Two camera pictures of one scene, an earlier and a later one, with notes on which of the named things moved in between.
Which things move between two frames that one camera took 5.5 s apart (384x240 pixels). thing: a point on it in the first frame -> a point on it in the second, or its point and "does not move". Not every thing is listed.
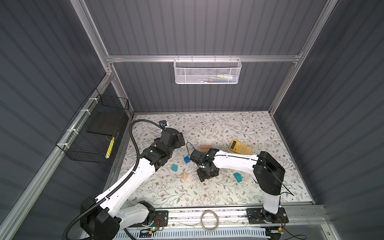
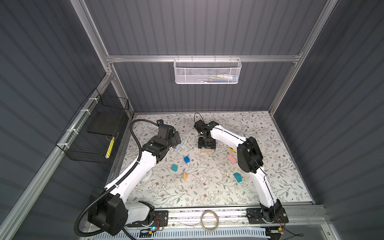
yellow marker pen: [110, 147] does not move
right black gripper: [201, 176] -> [200, 144]
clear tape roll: [217, 218] does not move
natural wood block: [205, 148] does not move
